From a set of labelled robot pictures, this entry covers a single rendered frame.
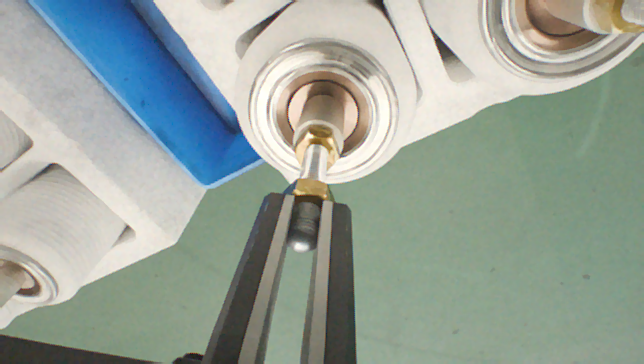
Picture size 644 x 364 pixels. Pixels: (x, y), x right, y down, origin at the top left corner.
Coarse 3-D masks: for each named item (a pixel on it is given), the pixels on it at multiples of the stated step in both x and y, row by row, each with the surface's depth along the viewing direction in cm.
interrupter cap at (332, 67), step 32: (288, 64) 16; (320, 64) 16; (352, 64) 16; (256, 96) 17; (288, 96) 17; (352, 96) 17; (384, 96) 16; (256, 128) 18; (288, 128) 18; (352, 128) 18; (384, 128) 17; (288, 160) 19; (352, 160) 19
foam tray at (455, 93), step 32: (160, 0) 21; (192, 0) 21; (224, 0) 25; (256, 0) 21; (288, 0) 21; (384, 0) 21; (416, 0) 21; (192, 32) 22; (224, 32) 22; (256, 32) 28; (416, 32) 21; (224, 64) 24; (416, 64) 23; (448, 64) 27; (448, 96) 24; (480, 96) 23; (512, 96) 23; (416, 128) 25
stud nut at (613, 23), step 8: (600, 0) 11; (608, 0) 10; (616, 0) 10; (624, 0) 10; (600, 8) 11; (608, 8) 10; (616, 8) 10; (600, 16) 11; (608, 16) 11; (616, 16) 11; (600, 24) 11; (608, 24) 11; (616, 24) 11; (624, 24) 11; (632, 24) 11; (616, 32) 11; (624, 32) 11; (632, 32) 11
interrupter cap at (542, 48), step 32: (480, 0) 14; (512, 0) 14; (544, 0) 14; (480, 32) 15; (512, 32) 14; (544, 32) 14; (576, 32) 14; (640, 32) 14; (512, 64) 15; (544, 64) 15; (576, 64) 15; (608, 64) 15
